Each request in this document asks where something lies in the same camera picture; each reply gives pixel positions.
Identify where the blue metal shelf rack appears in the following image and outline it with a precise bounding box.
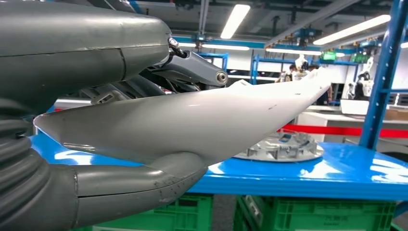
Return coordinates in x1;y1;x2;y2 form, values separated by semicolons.
29;0;408;218

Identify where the ceiling strip light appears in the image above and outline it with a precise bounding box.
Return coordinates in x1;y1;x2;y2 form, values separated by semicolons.
178;42;251;51
220;3;252;40
265;48;323;56
313;14;392;46

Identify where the green plastic crate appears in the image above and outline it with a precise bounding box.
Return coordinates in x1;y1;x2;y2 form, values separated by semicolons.
233;195;397;231
70;192;214;231

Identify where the grey plastic wheel cover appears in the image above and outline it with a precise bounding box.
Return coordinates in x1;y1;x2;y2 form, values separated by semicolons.
233;131;325;164

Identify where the long red barrier belt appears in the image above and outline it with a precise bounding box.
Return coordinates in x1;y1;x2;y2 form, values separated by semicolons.
276;123;408;140

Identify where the white humanoid robot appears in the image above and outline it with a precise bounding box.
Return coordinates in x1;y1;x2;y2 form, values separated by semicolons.
346;55;376;101

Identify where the brown cardboard box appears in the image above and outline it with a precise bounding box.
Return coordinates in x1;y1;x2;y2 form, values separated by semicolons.
384;108;408;121

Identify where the blue metal rack frame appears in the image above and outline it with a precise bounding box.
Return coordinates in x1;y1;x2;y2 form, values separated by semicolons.
250;52;362;86

